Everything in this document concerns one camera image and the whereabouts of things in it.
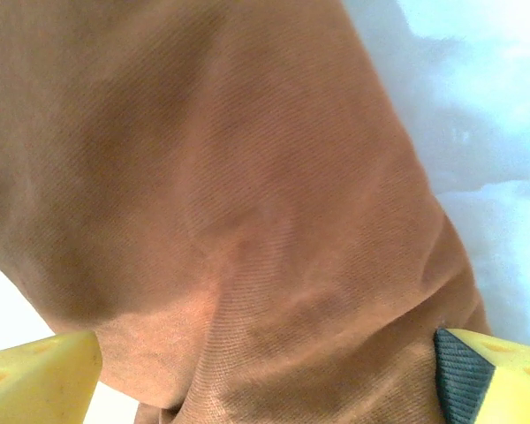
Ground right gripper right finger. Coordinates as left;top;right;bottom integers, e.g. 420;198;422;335
433;327;530;424

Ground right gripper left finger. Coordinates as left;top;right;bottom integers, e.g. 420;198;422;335
0;330;103;424

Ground brown long pants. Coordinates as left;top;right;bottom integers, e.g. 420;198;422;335
0;0;498;424

